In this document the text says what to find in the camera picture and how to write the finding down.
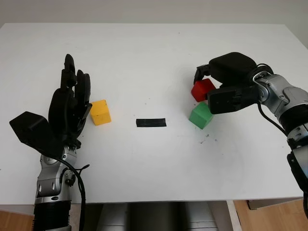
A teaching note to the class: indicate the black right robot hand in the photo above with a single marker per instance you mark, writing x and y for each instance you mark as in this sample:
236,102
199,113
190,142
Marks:
231,69

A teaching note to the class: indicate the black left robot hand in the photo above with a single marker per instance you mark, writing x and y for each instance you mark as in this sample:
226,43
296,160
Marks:
65,108

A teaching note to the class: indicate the red wooden cube block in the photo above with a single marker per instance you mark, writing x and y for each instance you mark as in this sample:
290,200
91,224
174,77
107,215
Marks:
202,90

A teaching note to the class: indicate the yellow wooden cube block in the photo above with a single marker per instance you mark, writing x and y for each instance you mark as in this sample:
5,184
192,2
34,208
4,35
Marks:
100,113

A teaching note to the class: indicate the green wooden cube block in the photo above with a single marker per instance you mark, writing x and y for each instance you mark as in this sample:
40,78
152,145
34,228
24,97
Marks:
201,116

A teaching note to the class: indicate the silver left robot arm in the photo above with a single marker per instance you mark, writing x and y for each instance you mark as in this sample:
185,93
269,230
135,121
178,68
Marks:
50,183

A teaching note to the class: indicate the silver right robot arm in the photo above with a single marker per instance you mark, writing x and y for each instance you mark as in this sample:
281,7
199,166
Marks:
286,98

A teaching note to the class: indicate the black tape strip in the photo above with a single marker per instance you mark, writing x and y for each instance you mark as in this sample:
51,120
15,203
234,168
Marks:
151,122

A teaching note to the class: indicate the white table leg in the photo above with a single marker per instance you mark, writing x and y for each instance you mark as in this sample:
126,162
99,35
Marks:
234,216

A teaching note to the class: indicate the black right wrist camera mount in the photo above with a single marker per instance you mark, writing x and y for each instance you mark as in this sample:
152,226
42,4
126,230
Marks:
226,101

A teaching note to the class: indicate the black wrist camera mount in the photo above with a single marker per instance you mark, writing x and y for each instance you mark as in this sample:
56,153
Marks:
226,101
31,131

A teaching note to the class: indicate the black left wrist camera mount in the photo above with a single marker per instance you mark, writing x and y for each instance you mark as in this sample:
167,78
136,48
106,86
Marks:
31,131

